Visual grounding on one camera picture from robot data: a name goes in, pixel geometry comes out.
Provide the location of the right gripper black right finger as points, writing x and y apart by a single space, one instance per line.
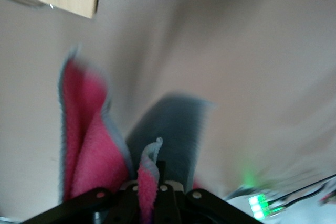
178 208

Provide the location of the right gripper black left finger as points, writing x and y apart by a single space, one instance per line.
105 208

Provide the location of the brown table cover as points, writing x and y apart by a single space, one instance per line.
236 51

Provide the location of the pink and grey cloth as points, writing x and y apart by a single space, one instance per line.
89 129

